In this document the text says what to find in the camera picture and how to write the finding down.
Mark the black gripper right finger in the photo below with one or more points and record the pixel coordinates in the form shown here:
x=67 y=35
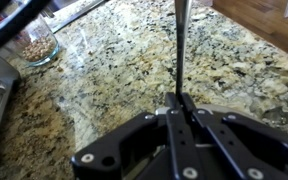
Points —
x=250 y=150

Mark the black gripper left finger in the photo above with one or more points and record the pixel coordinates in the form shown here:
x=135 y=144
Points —
x=134 y=150

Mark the metal spoon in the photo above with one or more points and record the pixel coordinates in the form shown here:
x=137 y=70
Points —
x=183 y=40

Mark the glass bowl of nuts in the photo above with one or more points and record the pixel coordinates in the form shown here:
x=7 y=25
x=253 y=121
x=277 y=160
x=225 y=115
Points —
x=39 y=50

